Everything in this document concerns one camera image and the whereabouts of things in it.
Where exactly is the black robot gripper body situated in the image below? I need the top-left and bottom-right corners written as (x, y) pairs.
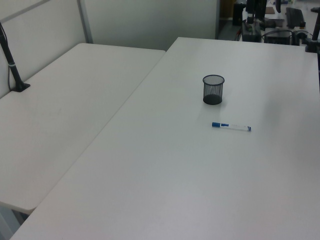
top-left (246, 0), bottom-right (256, 17)

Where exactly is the white marker with blue cap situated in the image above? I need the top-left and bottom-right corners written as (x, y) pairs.
top-left (211, 121), bottom-right (253, 133)

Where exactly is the black cabinet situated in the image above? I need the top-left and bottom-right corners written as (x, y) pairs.
top-left (232, 2), bottom-right (247, 26)

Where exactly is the black box with green label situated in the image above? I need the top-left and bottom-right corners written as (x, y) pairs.
top-left (240, 21), bottom-right (262, 43)

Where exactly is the black electronics box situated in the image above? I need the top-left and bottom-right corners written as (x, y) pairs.
top-left (264, 27), bottom-right (294, 46)

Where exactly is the black keyboard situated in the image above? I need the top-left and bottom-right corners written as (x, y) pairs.
top-left (284, 7), bottom-right (306, 29)

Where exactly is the silver grey device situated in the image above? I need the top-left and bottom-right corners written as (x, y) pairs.
top-left (293, 29), bottom-right (310, 46)

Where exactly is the black table clamp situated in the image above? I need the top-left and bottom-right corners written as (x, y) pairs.
top-left (304, 18), bottom-right (320, 53)

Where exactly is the black mesh pen cup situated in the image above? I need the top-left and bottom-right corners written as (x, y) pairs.
top-left (202, 74), bottom-right (226, 105)

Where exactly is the white side table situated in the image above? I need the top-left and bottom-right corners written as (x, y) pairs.
top-left (0, 42), bottom-right (167, 215)

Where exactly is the grey metal partition post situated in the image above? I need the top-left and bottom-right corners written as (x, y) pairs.
top-left (76, 0), bottom-right (94, 45)

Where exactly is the black camera stand pole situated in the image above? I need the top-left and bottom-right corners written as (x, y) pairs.
top-left (0, 21), bottom-right (32, 94)

